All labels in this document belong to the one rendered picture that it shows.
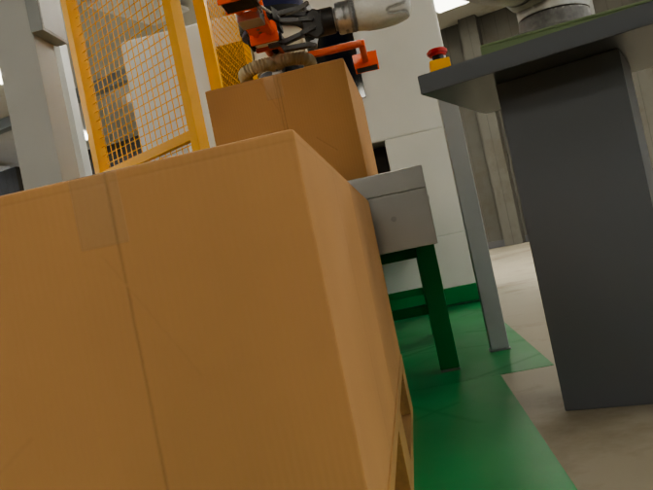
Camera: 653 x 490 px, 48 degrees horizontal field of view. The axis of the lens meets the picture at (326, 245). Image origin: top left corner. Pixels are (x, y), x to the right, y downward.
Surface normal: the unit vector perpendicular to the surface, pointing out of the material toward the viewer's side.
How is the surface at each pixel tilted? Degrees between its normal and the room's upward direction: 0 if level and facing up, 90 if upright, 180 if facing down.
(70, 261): 90
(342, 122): 90
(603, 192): 90
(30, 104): 90
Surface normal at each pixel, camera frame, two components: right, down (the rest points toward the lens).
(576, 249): -0.46, 0.08
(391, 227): -0.11, 0.00
